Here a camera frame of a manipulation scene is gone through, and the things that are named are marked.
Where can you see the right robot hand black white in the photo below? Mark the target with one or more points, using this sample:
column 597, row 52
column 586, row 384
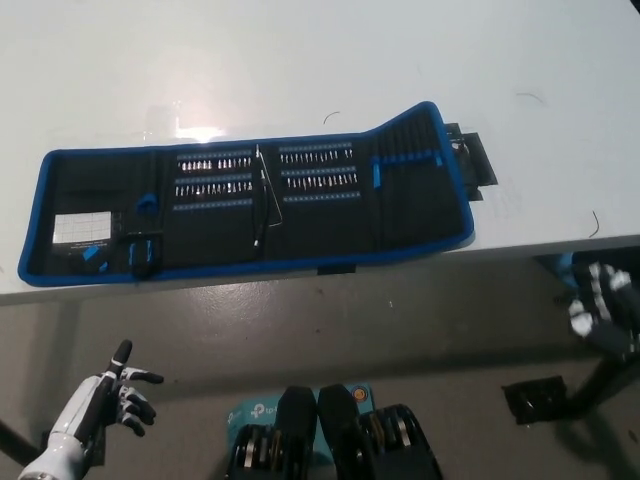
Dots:
column 600, row 295

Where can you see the black robot body blocks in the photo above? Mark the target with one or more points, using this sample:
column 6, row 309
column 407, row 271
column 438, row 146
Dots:
column 330, row 440

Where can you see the black tape square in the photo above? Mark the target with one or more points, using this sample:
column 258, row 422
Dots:
column 475, row 160

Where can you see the black toolkit roll blue trim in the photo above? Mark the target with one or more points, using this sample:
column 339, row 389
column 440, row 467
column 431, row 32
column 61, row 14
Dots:
column 320, row 235

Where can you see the blue pry tool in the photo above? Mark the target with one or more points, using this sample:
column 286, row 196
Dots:
column 376, row 172

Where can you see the blue triangular picks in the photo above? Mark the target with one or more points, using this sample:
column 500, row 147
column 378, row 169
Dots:
column 92, row 256

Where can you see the black desk leg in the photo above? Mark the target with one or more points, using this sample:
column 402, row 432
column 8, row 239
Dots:
column 597, row 380

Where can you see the white grid card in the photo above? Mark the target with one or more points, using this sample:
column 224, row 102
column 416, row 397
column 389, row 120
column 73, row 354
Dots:
column 82, row 227

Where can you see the black floor plate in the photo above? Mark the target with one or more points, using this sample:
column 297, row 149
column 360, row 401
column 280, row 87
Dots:
column 535, row 400

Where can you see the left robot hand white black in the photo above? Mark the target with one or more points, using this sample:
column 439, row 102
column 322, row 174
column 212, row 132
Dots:
column 80, row 405

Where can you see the blue clip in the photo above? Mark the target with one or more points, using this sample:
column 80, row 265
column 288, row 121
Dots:
column 146, row 202

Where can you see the blue plastic object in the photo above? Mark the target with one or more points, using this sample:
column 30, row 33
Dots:
column 561, row 267

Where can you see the teal tp-link box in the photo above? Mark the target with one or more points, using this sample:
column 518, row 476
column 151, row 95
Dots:
column 260, row 410

